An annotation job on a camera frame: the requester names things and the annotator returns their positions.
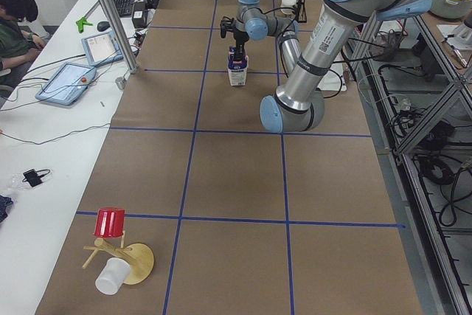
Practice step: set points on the brown handbag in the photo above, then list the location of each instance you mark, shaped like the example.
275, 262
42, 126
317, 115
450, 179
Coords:
385, 45

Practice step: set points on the person in green shirt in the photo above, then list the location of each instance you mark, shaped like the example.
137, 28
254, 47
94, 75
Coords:
19, 48

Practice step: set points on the steel pot with yellow item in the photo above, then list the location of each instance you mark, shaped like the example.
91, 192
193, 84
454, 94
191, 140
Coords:
450, 9

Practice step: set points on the small black box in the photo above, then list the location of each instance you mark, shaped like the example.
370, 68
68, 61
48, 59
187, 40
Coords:
141, 16

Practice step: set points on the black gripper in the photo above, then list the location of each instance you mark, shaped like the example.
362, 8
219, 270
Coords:
240, 38

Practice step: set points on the teach pendant tablet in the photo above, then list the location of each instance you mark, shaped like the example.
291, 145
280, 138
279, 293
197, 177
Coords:
67, 84
101, 49

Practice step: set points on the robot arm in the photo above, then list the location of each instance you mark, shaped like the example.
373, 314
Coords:
298, 104

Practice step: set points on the white mug lower rack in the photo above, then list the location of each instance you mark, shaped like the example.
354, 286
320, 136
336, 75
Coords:
287, 6

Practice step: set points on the small black device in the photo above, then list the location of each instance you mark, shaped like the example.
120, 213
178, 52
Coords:
35, 177

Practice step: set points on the far teach pendant tablet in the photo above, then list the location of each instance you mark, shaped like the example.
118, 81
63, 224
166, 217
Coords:
101, 49

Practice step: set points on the small metal cylinder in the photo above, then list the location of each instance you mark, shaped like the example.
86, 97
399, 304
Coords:
120, 82

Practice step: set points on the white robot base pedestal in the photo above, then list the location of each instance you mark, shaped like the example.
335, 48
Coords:
334, 79

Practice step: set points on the near teach pendant tablet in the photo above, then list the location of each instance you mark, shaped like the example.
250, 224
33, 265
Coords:
67, 84

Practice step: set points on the blue Pascual milk carton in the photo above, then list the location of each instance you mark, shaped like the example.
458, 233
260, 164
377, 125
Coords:
237, 67

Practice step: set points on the black wire mug rack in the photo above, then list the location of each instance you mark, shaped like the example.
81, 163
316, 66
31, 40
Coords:
300, 14

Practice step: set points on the red cup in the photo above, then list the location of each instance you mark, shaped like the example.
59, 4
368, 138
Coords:
110, 222

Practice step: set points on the black computer mouse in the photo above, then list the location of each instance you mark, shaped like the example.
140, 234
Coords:
102, 26

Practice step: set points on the green plastic tool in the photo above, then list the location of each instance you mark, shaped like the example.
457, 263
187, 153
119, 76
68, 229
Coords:
82, 23

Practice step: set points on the white cup on stand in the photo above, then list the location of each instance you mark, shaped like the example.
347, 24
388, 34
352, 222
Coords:
112, 276

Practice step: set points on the aluminium frame post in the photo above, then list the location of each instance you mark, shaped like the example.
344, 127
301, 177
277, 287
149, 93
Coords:
112, 15

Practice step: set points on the wooden mug tree stand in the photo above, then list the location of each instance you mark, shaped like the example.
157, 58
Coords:
138, 256

